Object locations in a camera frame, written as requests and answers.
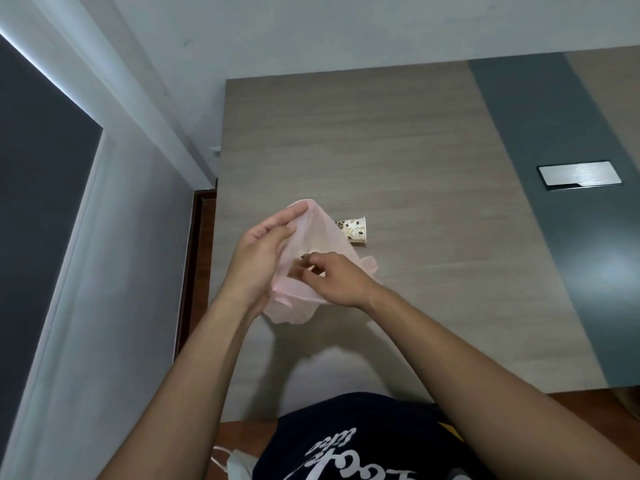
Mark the pink plastic bag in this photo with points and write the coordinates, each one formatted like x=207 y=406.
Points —
x=320 y=234

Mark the person's left hand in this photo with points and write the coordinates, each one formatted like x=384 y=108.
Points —
x=255 y=264

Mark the person's right hand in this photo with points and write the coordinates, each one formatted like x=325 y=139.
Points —
x=345 y=282

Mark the person's black clothes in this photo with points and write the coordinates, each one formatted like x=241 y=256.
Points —
x=375 y=434

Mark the person's right forearm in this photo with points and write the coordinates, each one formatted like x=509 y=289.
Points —
x=500 y=394

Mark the coffee bean print paper cup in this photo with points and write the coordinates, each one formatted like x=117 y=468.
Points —
x=356 y=232

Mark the dark brown wooden baseboard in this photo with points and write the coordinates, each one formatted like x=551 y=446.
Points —
x=187 y=269

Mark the person's left forearm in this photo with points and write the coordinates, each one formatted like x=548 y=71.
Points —
x=200 y=394

